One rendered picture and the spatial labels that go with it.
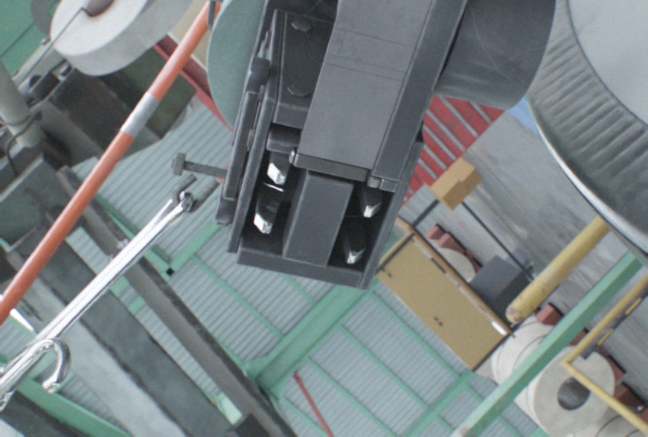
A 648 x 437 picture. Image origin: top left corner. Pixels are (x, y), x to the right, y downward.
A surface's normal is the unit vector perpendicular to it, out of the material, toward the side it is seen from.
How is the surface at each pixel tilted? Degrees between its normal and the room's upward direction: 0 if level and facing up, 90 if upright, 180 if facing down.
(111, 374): 50
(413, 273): 90
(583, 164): 92
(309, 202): 65
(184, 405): 140
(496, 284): 90
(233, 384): 33
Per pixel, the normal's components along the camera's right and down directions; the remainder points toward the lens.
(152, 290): -0.61, 0.56
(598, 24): -0.66, -0.66
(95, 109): 0.62, -0.18
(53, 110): -0.43, 0.73
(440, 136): 0.20, 0.16
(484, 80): -0.08, 0.79
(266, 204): 0.26, -0.80
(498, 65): -0.02, 0.62
